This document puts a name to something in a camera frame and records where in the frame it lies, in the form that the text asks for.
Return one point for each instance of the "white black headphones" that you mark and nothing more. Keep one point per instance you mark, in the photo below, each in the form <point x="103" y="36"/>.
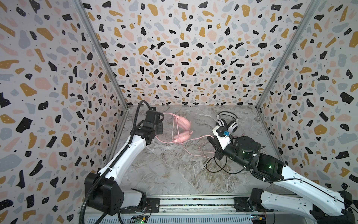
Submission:
<point x="231" y="126"/>

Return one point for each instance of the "aluminium corner post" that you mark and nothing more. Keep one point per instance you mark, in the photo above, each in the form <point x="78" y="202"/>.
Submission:
<point x="97" y="46"/>
<point x="313" y="5"/>

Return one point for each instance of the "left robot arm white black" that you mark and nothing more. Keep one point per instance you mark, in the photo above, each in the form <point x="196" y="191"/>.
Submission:
<point x="102" y="190"/>

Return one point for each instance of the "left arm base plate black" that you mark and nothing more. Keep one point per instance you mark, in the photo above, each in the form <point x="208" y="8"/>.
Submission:
<point x="149" y="206"/>

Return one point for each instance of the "aluminium corner post right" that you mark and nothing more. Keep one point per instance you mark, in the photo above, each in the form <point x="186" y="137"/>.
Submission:
<point x="313" y="5"/>

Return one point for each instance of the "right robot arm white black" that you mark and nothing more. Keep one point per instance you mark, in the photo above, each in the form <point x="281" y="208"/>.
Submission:
<point x="312" y="201"/>

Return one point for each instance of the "aluminium corner post left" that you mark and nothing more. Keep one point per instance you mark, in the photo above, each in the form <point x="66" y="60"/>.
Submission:
<point x="97" y="46"/>

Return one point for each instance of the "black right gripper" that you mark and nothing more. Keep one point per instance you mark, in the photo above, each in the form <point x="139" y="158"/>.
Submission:
<point x="220" y="147"/>

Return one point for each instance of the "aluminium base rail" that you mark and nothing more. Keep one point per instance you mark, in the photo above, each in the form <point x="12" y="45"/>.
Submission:
<point x="198" y="209"/>

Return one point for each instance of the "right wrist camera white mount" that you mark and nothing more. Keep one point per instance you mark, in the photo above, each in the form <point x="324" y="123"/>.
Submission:
<point x="223" y="136"/>

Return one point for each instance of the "pink headphones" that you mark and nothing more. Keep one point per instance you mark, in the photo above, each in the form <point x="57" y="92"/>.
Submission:
<point x="183" y="128"/>

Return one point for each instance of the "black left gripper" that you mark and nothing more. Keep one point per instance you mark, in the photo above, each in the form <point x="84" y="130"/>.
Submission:
<point x="159" y="127"/>

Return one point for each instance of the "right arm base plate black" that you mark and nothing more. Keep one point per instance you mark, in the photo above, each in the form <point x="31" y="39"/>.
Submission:
<point x="241" y="204"/>

